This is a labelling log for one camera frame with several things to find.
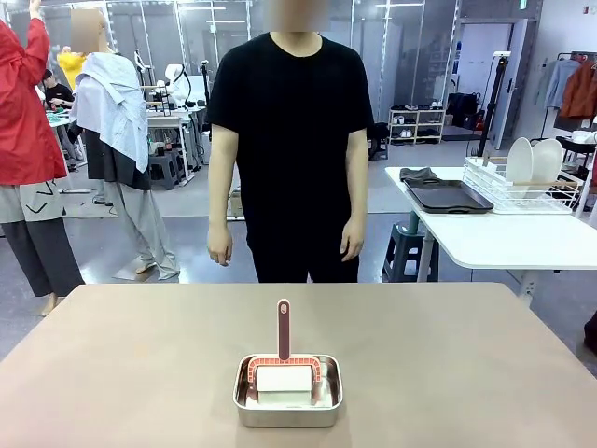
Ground black cart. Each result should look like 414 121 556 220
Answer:
554 134 597 176

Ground grey blue hanging shirt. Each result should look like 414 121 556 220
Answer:
535 58 579 111

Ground white workbench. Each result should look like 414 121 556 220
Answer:
146 105 209 183

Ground black step stool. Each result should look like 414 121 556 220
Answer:
370 122 391 162

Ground seated person black t-shirt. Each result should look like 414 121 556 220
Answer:
40 66 76 111

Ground workbench with green items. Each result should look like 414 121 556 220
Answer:
44 105 88 162

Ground person's right forearm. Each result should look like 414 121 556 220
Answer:
207 175 238 231

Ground rectangular steel container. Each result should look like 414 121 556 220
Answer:
231 353 345 428

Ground person in black t-shirt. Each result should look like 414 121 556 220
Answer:
206 30 376 285

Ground red jacket mannequin grey trousers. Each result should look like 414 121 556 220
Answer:
0 0 86 318

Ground striped shirt mannequin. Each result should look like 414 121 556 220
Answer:
69 8 182 282

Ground white wire dish rack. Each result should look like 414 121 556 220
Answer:
463 156 584 214

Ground person's left hand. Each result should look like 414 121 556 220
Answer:
339 222 366 262

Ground pink lint roller brown handle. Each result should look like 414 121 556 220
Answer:
246 298 326 397

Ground grey plastic stool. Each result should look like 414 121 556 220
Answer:
382 222 439 284

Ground black stand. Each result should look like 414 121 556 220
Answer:
200 59 214 141

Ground dark grey cloth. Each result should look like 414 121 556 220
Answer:
399 166 442 186

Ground figure in yellow top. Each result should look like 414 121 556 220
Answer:
56 46 90 92

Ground black camera tripod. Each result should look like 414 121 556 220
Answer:
465 49 513 159

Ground person's left forearm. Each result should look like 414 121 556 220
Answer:
342 175 368 226

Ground black floor cable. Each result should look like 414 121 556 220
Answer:
82 188 121 218

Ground white shoe rack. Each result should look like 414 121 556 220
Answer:
388 105 447 146

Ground orange hanging jacket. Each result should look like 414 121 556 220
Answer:
558 60 597 120

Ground black bags pile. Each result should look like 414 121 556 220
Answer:
446 91 487 131

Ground brown serving tray with handles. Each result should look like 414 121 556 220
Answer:
403 179 494 216

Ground white side table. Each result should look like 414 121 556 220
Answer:
384 166 597 309

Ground person's right hand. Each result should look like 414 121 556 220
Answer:
206 227 233 267

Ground black stools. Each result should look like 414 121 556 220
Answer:
148 148 187 190

